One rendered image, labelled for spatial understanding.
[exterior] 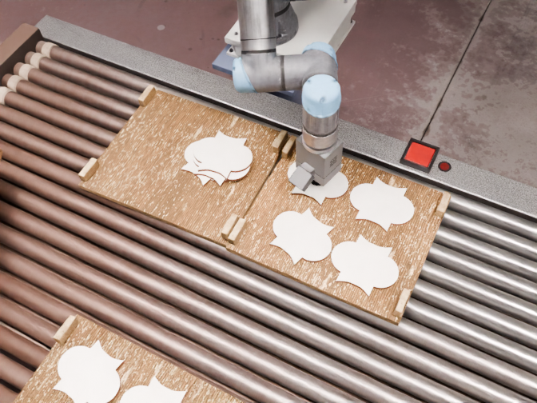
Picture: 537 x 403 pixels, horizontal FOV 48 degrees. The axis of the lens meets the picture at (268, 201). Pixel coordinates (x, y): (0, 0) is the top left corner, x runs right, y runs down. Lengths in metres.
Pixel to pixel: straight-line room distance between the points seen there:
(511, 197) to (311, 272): 0.52
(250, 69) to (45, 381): 0.75
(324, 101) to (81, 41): 0.95
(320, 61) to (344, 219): 0.36
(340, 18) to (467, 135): 1.20
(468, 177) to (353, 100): 1.44
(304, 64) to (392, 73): 1.78
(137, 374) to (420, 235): 0.67
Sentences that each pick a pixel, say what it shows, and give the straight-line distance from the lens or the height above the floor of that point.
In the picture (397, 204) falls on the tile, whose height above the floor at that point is 0.94.
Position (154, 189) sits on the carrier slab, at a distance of 1.46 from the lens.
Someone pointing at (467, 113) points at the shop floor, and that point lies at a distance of 2.92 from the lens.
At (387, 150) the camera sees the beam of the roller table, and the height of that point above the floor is 0.92.
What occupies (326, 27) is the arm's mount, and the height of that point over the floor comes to 0.95.
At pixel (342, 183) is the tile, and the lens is 1.42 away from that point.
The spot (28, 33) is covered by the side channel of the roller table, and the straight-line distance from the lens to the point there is 1.94.
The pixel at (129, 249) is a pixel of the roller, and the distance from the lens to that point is 1.41.
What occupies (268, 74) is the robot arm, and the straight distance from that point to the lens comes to 1.27.
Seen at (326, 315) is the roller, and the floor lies 0.92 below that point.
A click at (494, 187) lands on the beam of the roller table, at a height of 0.92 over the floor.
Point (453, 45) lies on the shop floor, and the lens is 3.22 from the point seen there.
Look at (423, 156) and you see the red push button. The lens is 1.52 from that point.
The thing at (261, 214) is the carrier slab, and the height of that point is 0.94.
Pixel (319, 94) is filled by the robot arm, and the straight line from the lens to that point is 1.18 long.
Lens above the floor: 2.11
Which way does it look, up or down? 57 degrees down
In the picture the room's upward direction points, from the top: 5 degrees counter-clockwise
